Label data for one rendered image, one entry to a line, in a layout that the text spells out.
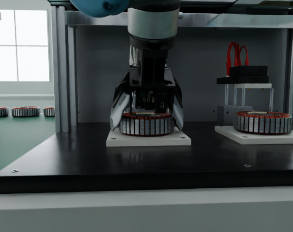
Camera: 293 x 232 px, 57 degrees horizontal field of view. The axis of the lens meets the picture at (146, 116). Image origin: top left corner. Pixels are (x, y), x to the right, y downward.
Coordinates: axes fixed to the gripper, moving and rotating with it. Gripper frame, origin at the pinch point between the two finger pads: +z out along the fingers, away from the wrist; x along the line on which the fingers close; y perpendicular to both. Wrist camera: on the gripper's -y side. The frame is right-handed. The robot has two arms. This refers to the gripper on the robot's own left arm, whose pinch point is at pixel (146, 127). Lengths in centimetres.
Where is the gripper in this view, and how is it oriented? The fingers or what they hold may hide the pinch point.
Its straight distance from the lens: 54.7
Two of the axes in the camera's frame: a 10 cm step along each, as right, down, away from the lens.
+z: -0.4, 8.1, 5.9
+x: 10.0, 0.0, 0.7
